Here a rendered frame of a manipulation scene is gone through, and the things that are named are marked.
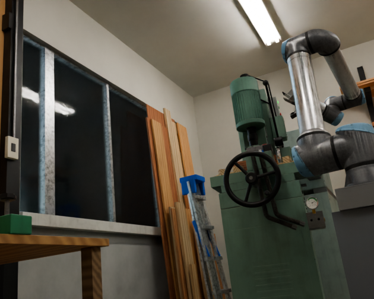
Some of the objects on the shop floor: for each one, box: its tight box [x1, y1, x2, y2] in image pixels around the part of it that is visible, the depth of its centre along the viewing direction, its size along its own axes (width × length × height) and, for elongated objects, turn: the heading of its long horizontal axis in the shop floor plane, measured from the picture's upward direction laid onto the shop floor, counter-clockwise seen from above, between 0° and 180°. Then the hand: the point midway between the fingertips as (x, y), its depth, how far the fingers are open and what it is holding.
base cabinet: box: [221, 196, 325, 299], centre depth 226 cm, size 45×58×71 cm
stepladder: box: [179, 174, 232, 299], centre depth 307 cm, size 27×25×116 cm
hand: (281, 95), depth 232 cm, fingers open, 14 cm apart
